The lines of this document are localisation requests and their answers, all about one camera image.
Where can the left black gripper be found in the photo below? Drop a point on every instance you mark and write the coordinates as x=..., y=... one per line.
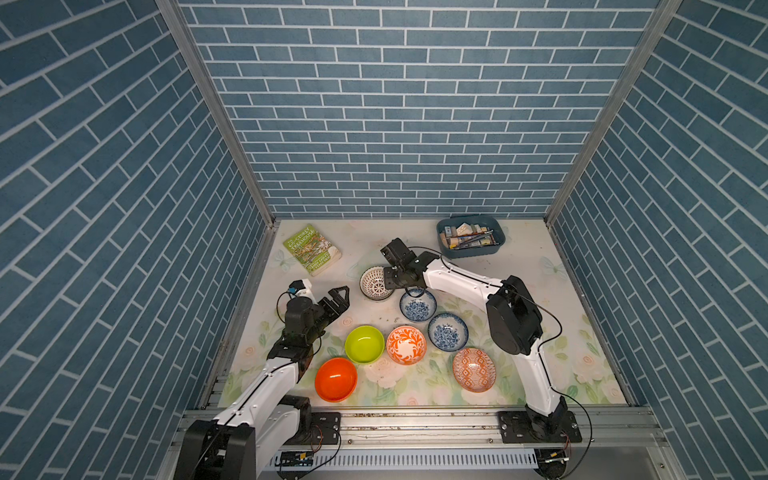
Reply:
x=324, y=304

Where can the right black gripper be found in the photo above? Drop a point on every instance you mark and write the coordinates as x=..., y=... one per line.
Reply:
x=387, y=273

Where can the white brown patterned bowl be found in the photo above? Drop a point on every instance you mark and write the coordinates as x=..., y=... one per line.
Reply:
x=372, y=284

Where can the blue floral bowl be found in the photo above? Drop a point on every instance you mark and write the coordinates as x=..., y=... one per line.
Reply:
x=418, y=305
x=448, y=332

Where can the lime green bowl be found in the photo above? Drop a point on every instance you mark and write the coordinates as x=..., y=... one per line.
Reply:
x=364, y=345

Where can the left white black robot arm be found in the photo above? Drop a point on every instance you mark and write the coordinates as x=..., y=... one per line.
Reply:
x=240, y=441

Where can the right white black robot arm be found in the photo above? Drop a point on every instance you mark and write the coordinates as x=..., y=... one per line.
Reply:
x=514, y=321

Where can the green cover book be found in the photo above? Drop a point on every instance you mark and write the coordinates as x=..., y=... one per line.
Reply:
x=312, y=250

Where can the teal plastic bin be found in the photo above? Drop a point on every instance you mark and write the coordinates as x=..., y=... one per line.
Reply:
x=483, y=220

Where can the art supplies in bin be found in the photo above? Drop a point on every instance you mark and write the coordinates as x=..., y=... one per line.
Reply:
x=467, y=236

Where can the orange floral bowl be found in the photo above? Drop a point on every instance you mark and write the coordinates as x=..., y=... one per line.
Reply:
x=406, y=345

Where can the plain orange bowl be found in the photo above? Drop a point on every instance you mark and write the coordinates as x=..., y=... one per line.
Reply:
x=336, y=380

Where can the red geometric patterned bowl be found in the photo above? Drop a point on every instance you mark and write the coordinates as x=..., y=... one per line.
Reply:
x=474, y=370

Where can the left green circuit board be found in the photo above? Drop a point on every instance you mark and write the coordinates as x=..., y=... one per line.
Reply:
x=295, y=460

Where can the right circuit board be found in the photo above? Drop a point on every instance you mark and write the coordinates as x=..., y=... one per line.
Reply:
x=551, y=464

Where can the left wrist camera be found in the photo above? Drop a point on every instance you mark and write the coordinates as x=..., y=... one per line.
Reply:
x=301, y=288

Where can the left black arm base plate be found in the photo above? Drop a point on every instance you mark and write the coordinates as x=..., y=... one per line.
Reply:
x=317, y=429

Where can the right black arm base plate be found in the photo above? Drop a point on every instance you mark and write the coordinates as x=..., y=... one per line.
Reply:
x=510, y=427

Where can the aluminium mounting rail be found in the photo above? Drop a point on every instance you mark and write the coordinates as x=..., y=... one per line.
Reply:
x=382, y=428

